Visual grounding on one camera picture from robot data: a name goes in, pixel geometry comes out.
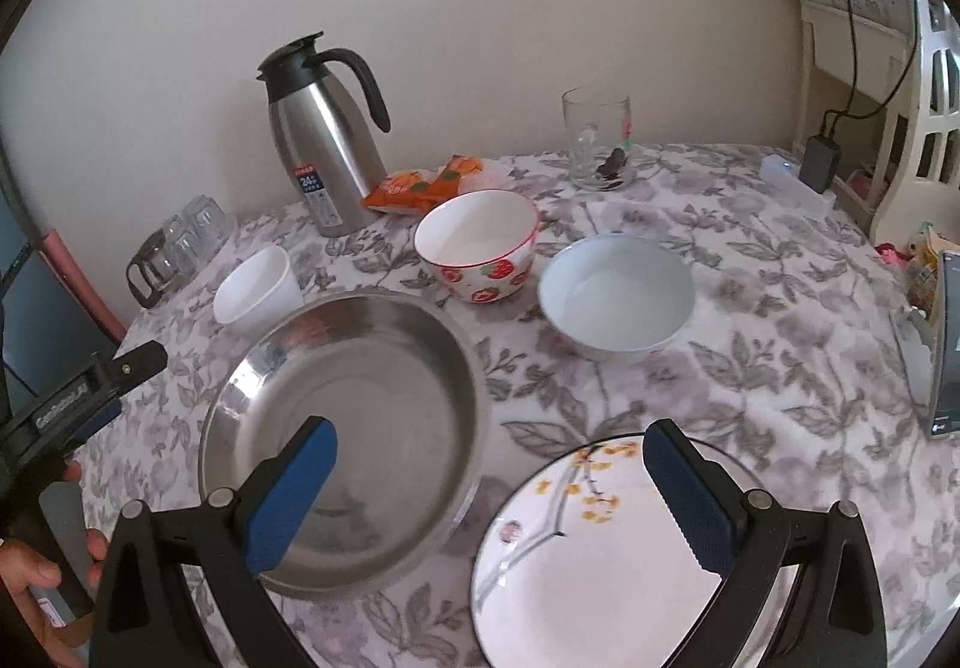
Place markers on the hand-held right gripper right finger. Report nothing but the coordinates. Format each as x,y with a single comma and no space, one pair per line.
686,495

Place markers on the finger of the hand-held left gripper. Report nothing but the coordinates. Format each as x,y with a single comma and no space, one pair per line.
99,419
139,361

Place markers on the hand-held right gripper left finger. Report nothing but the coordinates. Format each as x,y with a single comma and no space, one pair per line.
292,495

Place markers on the small white bowl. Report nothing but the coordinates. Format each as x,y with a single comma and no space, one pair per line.
259,297

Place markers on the large plate dark rim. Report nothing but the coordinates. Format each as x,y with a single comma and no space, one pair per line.
375,383

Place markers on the white floral plate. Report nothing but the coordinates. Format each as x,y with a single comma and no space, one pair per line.
585,600

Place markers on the pale blue white bowl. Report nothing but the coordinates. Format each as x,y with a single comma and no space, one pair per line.
615,301

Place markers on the strawberry print bowl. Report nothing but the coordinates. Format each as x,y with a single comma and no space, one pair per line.
480,278

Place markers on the person's left hand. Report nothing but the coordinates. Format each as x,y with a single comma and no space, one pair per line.
30,608

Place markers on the blue cabinet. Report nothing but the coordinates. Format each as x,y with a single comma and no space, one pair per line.
45,331

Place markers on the pink board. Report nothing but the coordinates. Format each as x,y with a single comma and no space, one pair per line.
82,286

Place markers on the clear drinking glass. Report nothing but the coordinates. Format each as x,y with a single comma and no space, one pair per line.
180,237
210,218

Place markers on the grey floral tablecloth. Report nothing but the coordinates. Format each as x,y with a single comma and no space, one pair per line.
750,308

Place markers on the stainless steel thermos jug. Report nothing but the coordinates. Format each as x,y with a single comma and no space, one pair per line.
315,143

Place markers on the black smartphone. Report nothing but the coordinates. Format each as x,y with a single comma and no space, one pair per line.
946,353

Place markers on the orange snack packet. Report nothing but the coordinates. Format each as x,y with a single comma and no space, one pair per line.
459,172
397,192

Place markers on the white power strip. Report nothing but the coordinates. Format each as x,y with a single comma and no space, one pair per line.
784,184

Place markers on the black charger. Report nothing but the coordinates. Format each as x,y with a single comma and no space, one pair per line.
819,164

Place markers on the clear glass mug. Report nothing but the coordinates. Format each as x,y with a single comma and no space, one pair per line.
596,143

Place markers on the cream shelf rack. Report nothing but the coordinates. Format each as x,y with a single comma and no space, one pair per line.
900,136

